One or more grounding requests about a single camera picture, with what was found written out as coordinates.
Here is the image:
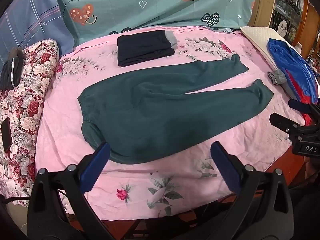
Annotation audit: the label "small grey cloth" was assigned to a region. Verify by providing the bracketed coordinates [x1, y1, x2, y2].
[267, 70, 287, 85]

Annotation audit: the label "teal heart print pillow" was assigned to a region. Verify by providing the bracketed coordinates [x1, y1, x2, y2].
[57, 0, 255, 47]

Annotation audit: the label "dark green pants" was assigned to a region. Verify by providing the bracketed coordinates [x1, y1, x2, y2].
[77, 54, 274, 165]

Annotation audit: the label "cream foam pillow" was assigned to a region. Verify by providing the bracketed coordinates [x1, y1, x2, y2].
[240, 26, 300, 70]

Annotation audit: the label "wooden glass cabinet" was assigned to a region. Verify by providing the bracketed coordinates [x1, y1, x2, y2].
[270, 0, 320, 64]

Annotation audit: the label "folded black pants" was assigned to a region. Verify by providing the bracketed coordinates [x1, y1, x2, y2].
[117, 30, 178, 67]

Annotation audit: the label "pink floral bed sheet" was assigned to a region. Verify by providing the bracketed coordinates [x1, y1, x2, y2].
[35, 26, 307, 217]

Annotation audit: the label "red floral quilt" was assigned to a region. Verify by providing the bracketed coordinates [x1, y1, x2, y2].
[0, 39, 60, 207]

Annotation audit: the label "wooden headboard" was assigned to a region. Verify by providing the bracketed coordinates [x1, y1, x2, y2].
[249, 0, 277, 28]

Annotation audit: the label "red garment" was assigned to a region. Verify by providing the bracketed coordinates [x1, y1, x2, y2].
[285, 69, 313, 126]

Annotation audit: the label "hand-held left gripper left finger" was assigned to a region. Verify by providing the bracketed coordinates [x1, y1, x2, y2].
[26, 141, 112, 240]

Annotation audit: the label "blue garment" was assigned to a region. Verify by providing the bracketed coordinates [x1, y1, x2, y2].
[267, 38, 319, 105]

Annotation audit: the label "blue plaid pillow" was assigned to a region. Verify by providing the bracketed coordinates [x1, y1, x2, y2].
[0, 0, 75, 73]

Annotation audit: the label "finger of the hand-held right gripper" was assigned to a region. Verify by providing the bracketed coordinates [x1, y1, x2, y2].
[269, 113, 300, 133]
[288, 99, 320, 126]

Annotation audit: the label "dark grey pouch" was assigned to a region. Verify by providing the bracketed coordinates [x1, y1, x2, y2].
[0, 47, 25, 90]

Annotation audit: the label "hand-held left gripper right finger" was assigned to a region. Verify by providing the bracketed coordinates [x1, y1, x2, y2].
[210, 141, 294, 240]

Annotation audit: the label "black phone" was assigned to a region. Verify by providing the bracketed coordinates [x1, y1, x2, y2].
[1, 117, 12, 153]

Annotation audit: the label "black cable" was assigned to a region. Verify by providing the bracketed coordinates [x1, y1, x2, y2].
[0, 195, 32, 205]

